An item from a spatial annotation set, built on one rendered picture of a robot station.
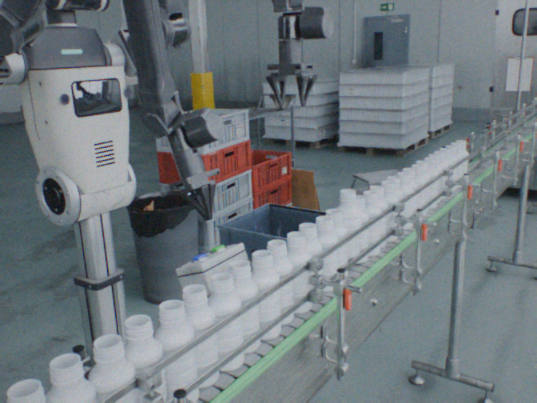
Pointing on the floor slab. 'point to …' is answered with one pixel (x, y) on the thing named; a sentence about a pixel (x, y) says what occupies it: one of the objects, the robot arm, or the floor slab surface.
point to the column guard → (202, 90)
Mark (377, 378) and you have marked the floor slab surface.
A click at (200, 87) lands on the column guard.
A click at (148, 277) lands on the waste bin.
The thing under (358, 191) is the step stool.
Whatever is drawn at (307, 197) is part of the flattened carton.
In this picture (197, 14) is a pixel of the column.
